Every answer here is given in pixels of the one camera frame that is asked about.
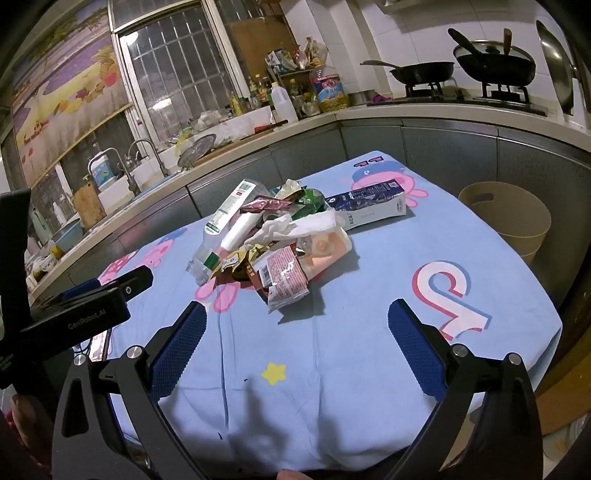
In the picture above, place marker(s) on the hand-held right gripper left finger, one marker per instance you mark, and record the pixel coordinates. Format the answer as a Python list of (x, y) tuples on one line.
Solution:
[(180, 350)]

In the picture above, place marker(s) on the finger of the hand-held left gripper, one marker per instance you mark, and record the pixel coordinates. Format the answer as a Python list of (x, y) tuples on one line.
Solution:
[(83, 290), (136, 279)]

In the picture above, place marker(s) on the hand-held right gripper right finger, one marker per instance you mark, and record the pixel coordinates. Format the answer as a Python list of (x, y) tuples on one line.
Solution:
[(415, 350)]

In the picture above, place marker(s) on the brown snack wrapper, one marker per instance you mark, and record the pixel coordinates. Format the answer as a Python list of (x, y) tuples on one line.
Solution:
[(240, 267)]

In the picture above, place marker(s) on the white plastic packet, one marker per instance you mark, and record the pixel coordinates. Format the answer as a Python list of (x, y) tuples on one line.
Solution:
[(238, 233)]

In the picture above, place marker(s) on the clear plastic bottle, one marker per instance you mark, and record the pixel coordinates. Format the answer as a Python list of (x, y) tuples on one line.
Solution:
[(231, 207)]

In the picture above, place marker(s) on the red white snack packet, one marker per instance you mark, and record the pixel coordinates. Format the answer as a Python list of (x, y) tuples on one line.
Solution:
[(281, 277)]

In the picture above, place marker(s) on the pink plastic cup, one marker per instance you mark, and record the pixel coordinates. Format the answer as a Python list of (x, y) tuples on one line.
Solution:
[(323, 258)]

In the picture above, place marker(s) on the dark red snack wrapper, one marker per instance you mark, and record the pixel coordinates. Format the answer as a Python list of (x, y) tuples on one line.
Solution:
[(263, 204)]

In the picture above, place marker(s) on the blue white milk carton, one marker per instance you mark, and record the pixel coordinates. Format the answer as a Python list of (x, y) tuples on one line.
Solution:
[(369, 203)]

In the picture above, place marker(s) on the beige trash bin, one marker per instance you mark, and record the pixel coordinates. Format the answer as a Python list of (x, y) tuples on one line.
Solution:
[(521, 230)]

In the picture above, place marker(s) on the white tissue paper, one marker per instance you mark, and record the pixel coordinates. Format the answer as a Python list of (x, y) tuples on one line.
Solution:
[(309, 226)]

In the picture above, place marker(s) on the cream snack wrapper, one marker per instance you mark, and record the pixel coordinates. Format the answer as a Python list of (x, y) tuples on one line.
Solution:
[(288, 189)]

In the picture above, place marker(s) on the person's left forearm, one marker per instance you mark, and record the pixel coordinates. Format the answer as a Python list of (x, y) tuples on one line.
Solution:
[(18, 461)]

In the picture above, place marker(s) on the person's left hand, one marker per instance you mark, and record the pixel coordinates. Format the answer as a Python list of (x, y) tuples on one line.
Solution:
[(25, 415)]

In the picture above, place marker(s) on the blue basin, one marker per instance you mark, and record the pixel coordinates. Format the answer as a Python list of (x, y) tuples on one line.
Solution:
[(69, 233)]

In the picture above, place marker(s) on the small wooden cutting board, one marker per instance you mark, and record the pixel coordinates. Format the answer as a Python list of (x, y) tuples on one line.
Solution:
[(87, 205)]

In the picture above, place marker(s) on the blue cartoon printed blanket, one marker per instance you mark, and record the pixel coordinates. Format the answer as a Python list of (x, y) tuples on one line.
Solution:
[(323, 369)]

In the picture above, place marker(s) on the blue white container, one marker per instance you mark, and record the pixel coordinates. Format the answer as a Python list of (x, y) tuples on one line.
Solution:
[(101, 170)]

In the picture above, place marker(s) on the large wooden cutting board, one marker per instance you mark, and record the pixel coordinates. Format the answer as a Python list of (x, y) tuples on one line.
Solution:
[(231, 147)]

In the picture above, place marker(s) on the white rectangular tray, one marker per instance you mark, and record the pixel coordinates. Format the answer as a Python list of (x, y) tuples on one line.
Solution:
[(244, 124)]

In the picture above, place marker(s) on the grey kitchen cabinet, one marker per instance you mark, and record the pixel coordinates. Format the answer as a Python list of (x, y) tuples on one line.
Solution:
[(438, 147)]

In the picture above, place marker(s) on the barred window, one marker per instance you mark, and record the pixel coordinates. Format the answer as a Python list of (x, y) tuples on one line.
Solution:
[(180, 74)]

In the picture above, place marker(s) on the row of sauce bottles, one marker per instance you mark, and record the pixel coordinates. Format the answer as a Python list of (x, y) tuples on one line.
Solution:
[(251, 94)]

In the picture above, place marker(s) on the white plastic jug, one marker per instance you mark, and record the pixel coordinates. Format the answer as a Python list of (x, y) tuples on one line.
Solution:
[(282, 106)]

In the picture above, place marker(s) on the black gas stove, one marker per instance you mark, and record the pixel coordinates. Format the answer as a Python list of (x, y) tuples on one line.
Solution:
[(461, 102)]

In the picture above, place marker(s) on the purple cloth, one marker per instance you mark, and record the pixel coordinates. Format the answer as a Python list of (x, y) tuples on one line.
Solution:
[(381, 98)]

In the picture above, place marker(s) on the yellow cooking oil bottle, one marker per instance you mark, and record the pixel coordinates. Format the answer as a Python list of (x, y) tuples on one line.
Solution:
[(328, 92)]

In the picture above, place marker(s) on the rack with food packets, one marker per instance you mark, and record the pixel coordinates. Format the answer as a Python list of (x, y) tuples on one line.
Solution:
[(295, 60)]

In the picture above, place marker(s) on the black frying pan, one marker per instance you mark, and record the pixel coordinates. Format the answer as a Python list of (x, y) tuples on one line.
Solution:
[(425, 71)]

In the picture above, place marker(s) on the black wok with glass lid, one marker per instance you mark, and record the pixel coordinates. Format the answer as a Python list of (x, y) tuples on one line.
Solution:
[(494, 64)]

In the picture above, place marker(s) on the steel wok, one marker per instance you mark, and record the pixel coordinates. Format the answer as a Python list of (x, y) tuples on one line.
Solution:
[(556, 64)]

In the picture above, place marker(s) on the fruit wall poster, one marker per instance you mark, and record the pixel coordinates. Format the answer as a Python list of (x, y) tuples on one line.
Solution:
[(60, 83)]

